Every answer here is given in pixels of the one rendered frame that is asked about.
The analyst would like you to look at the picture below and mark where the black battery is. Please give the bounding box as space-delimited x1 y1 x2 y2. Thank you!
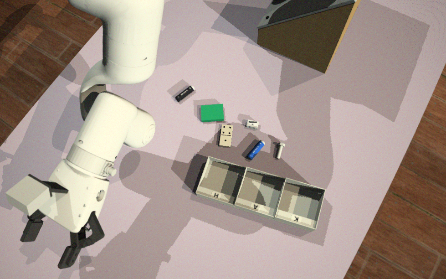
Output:
175 85 195 102

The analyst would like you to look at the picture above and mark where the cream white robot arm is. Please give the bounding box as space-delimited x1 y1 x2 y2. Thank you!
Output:
5 0 164 216

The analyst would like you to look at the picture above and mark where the silver metal bolt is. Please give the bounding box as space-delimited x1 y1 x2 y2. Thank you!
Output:
276 142 285 159

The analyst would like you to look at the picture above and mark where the beige three-compartment bin rack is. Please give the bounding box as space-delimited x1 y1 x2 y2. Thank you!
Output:
196 156 326 232

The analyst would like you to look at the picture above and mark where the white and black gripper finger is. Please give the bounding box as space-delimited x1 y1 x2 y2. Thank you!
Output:
20 209 46 242
58 211 105 269

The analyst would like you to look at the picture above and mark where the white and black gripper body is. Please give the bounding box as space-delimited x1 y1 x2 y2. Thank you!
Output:
38 158 109 233

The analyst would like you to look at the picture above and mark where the beige domino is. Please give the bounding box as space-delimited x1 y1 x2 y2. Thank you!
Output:
219 124 233 147

